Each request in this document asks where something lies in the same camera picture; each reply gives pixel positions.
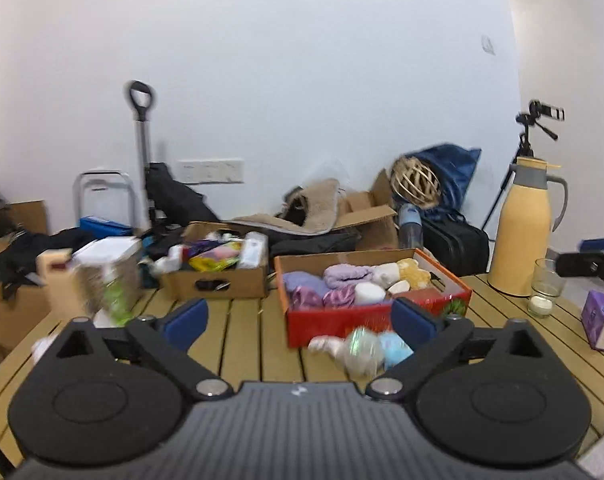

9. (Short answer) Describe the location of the plain open cardboard box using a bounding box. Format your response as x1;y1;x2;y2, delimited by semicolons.
332;170;400;251

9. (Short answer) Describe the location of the purple tissue pack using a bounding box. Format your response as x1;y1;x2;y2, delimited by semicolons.
580;280;604;352

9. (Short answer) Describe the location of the yellow plush toy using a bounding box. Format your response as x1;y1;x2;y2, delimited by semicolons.
396;258;432;291

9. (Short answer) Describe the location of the mauve towel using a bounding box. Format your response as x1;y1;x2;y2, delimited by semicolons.
323;287;358;309

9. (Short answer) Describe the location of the white lidded container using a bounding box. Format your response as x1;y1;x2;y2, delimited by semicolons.
72;236;145;327

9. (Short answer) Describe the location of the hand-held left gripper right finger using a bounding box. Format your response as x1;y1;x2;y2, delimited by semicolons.
364;297;548;402

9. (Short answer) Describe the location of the yellow snack packet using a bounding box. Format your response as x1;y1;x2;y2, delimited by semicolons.
189;252;243;272

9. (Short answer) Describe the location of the beige fleece mat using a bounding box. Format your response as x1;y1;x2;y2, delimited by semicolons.
229;178;344;236

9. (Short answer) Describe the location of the pink white soft item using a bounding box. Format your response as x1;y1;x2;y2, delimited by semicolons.
308;336;353;362

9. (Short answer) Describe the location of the blue cloth bag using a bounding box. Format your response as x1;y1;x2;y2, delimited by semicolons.
399;144;483;222

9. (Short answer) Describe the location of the red cardboard box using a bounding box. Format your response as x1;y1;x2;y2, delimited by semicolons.
273;248;473;350

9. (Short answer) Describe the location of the cream plush toy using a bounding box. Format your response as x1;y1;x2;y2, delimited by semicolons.
372;263;401;286

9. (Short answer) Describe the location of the large brown cardboard box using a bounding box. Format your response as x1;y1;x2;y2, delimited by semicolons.
0;200;54;372

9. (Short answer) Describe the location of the black clothing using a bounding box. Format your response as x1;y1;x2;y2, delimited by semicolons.
0;227;97;287

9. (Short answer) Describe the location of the blue plastic box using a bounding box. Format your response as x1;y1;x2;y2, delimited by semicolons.
79;216;135;240

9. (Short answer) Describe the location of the black camera tripod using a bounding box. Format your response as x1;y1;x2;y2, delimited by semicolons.
482;100;566;231

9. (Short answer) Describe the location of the glass cup with candle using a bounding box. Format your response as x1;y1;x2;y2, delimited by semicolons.
527;258;567;318

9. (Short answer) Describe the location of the black briefcase bag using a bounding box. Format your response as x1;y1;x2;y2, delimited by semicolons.
422;215;491;277

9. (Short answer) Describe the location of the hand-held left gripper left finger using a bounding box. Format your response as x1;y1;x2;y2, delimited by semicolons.
57;297;235;402

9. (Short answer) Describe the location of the beige carton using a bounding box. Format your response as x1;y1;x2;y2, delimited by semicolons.
36;248;76;322

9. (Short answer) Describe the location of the white rolled towel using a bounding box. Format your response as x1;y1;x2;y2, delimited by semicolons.
354;281;387;306

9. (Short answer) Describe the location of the brown cardboard box with handle holes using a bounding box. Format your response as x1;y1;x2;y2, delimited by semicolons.
159;221;270;301

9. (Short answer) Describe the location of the black cloth bag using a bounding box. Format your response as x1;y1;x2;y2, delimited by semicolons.
147;162;221;226

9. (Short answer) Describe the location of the yellow thermos jug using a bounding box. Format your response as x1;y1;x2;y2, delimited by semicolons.
488;156;569;297

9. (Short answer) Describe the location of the purple pink towel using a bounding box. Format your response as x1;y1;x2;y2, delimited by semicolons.
292;287;328;311

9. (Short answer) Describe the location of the white wall socket panel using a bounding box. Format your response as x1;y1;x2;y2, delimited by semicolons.
177;159;245;184

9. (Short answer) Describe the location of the wicker ball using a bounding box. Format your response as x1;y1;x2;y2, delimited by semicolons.
391;156;442;208

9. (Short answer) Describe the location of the lilac towel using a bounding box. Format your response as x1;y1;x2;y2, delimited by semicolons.
324;263;376;289

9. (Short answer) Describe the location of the blue water bottle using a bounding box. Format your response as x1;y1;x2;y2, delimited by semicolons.
398;203;423;250

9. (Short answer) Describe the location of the folding metal trolley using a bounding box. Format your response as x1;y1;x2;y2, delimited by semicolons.
73;80;156;228

